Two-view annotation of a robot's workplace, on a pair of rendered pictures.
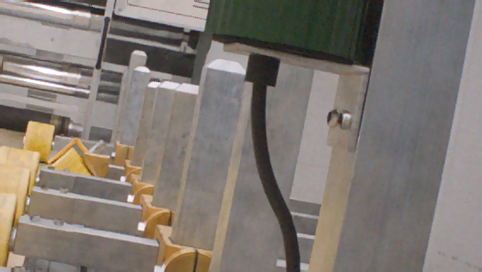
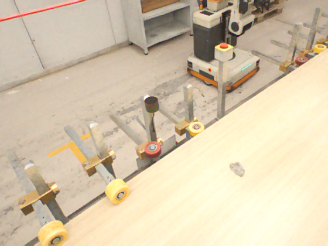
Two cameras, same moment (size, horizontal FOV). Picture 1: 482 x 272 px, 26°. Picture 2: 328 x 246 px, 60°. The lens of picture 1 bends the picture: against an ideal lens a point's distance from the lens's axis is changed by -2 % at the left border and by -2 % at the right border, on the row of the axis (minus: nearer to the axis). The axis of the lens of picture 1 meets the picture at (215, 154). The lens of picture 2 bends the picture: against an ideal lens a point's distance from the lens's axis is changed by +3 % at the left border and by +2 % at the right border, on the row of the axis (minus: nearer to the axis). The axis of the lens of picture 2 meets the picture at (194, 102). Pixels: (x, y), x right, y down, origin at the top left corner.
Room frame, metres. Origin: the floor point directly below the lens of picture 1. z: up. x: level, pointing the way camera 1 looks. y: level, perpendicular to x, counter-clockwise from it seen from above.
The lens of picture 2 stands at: (0.75, 0.88, 1.90)
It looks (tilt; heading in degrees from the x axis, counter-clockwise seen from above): 38 degrees down; 237
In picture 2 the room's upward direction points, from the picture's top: 2 degrees counter-clockwise
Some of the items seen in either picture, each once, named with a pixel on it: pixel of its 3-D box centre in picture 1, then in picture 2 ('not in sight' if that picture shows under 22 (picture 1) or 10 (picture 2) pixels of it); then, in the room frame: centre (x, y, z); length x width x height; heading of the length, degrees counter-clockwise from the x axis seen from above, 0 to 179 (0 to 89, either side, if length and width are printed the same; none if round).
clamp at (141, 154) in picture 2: not in sight; (150, 147); (0.42, -0.06, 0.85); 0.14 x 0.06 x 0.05; 8
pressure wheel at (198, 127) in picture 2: not in sight; (196, 133); (0.17, 0.01, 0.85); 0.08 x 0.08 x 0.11
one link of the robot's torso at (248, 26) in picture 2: not in sight; (241, 24); (-1.25, -1.22, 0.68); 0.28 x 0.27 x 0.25; 13
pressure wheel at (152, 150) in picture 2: not in sight; (153, 154); (0.42, 0.00, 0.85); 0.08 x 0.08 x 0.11
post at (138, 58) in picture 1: (120, 154); not in sight; (2.37, 0.21, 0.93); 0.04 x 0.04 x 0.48; 8
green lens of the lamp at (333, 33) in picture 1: (287, 20); (151, 106); (0.39, -0.02, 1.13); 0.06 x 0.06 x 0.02
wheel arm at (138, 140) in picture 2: not in sight; (132, 135); (0.45, -0.19, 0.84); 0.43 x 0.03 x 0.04; 98
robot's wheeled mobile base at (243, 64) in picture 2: not in sight; (223, 64); (-1.16, -1.37, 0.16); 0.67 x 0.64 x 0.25; 103
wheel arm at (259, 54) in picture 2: not in sight; (275, 61); (-0.79, -0.33, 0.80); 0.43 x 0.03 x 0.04; 98
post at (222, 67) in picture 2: not in sight; (222, 91); (-0.11, -0.14, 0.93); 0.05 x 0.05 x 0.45; 8
